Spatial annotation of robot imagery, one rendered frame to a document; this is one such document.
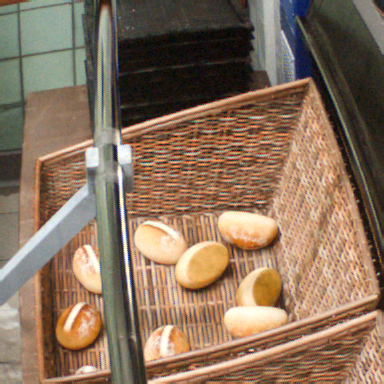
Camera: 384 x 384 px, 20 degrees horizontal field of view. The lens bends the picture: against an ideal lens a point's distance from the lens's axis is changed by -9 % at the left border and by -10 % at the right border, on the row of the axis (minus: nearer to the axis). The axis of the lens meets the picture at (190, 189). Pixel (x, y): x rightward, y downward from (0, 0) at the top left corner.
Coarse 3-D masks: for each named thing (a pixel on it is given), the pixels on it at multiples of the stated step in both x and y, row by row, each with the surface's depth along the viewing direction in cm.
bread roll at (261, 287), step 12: (252, 276) 172; (264, 276) 173; (276, 276) 175; (240, 288) 172; (252, 288) 170; (264, 288) 172; (276, 288) 174; (240, 300) 171; (252, 300) 170; (264, 300) 171
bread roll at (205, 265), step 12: (192, 252) 177; (204, 252) 178; (216, 252) 179; (228, 252) 181; (180, 264) 177; (192, 264) 176; (204, 264) 178; (216, 264) 179; (180, 276) 176; (192, 276) 176; (204, 276) 177; (216, 276) 179; (192, 288) 177
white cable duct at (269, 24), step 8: (264, 0) 232; (272, 0) 230; (264, 8) 234; (272, 8) 231; (264, 16) 236; (272, 16) 233; (264, 24) 238; (272, 24) 234; (264, 32) 240; (272, 32) 235; (272, 40) 237; (272, 48) 238; (272, 56) 239; (272, 64) 240; (272, 72) 242; (272, 80) 243
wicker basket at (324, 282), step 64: (128, 128) 183; (256, 128) 185; (320, 128) 173; (192, 192) 192; (256, 192) 193; (320, 192) 169; (64, 256) 187; (256, 256) 186; (320, 256) 164; (192, 320) 174; (320, 320) 138
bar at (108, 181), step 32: (96, 0) 138; (96, 32) 130; (96, 64) 123; (96, 96) 117; (96, 128) 112; (96, 160) 108; (128, 160) 108; (96, 192) 105; (128, 192) 109; (64, 224) 112; (96, 224) 102; (128, 224) 101; (32, 256) 114; (128, 256) 97; (0, 288) 116; (128, 288) 93; (128, 320) 90; (128, 352) 86
